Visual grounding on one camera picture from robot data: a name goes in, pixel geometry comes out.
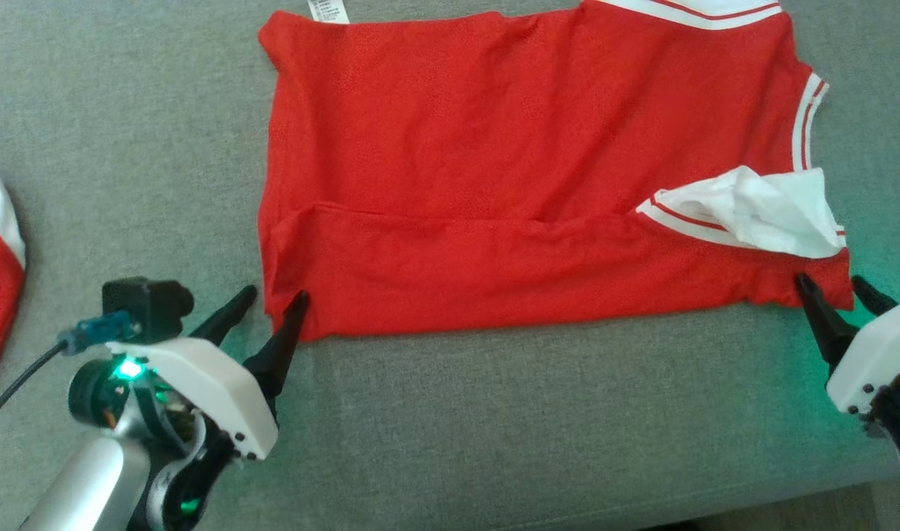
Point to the red basketball jersey white trim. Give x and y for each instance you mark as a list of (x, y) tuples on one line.
[(457, 147)]

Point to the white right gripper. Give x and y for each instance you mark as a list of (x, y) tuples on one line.
[(881, 350)]

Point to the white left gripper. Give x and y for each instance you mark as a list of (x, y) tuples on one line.
[(206, 391)]

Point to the grey sofa seat cushion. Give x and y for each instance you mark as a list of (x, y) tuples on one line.
[(494, 428)]

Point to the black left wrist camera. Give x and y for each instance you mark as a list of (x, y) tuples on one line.
[(144, 306)]

